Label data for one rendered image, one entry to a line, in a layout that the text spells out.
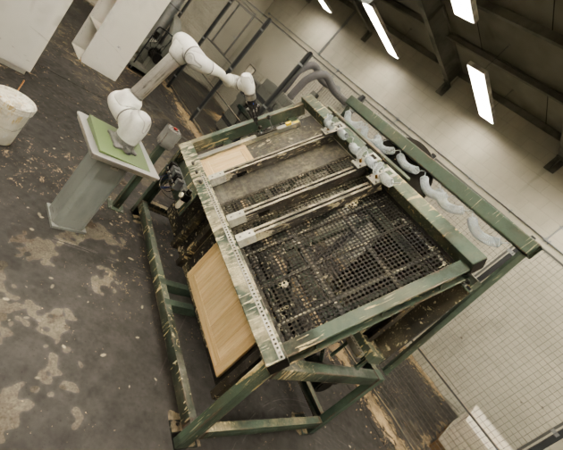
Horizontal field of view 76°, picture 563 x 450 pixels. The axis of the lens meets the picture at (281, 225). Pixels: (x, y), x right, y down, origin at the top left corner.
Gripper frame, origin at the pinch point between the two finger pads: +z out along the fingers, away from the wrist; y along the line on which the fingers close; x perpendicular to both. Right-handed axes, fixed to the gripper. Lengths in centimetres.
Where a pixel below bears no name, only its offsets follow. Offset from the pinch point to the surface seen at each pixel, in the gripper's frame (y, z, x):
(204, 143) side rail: 47, 15, -17
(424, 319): -35, 61, 192
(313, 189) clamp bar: -8, 10, 94
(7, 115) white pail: 176, -51, -36
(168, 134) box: 73, -8, -11
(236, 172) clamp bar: 35, 11, 44
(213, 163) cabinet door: 48, 14, 18
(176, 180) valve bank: 80, 6, 33
